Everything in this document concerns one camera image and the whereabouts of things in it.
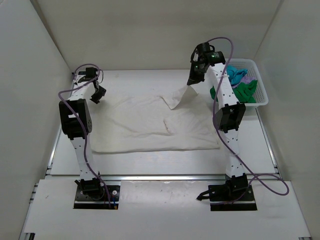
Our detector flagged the white t shirt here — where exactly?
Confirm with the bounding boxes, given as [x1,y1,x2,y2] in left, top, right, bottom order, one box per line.
[89,86,219,154]

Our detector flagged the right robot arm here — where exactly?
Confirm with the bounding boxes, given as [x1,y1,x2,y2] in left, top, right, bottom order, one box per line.
[187,42,248,201]

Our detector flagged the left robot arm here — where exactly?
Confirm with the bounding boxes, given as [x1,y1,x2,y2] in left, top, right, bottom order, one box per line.
[58,63,110,201]

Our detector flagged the teal t shirt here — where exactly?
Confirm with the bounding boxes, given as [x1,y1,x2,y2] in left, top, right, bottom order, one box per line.
[226,65,248,87]

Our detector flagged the lilac t shirt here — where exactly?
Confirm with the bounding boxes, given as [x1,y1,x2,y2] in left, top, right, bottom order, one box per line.
[239,75,257,85]

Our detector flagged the green t shirt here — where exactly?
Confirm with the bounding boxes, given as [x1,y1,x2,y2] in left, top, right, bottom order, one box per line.
[209,79,258,104]

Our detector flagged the white plastic basket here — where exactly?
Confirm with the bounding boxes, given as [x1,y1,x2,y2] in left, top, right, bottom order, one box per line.
[229,58,269,109]

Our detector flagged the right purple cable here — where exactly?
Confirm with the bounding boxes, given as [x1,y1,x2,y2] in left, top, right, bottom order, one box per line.
[206,36,290,196]

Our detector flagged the aluminium table rail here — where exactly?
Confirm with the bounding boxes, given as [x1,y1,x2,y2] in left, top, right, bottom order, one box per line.
[102,174,225,181]

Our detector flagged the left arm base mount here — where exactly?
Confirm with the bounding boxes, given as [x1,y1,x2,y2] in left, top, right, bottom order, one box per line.
[73,178,121,210]

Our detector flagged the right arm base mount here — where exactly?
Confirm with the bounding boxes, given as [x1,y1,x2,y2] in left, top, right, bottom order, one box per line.
[196,179,258,212]

